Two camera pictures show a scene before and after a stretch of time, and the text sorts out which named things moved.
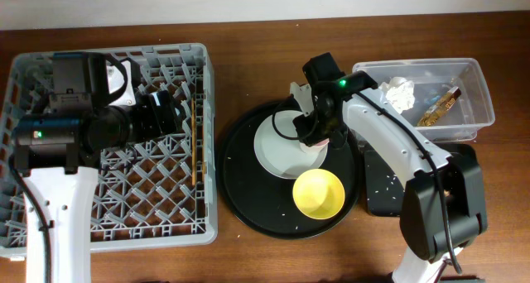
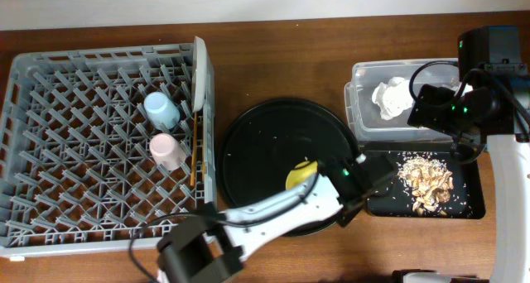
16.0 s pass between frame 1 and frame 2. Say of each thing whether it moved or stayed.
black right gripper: moved
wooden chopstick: stayed
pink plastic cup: moved
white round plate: moved
